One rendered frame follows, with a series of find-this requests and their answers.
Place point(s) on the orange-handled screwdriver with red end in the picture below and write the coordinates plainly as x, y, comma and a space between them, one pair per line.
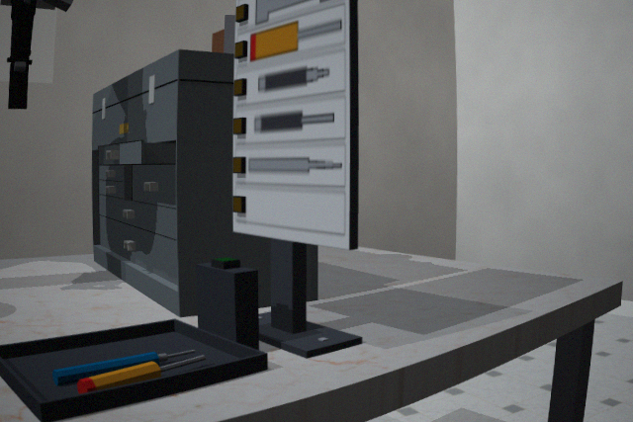
146, 371

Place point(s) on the dark grey drawer chest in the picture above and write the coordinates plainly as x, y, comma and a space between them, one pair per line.
181, 190

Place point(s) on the blue-handled tool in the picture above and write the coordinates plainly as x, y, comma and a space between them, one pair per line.
74, 374

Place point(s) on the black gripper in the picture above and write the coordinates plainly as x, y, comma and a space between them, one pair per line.
21, 39

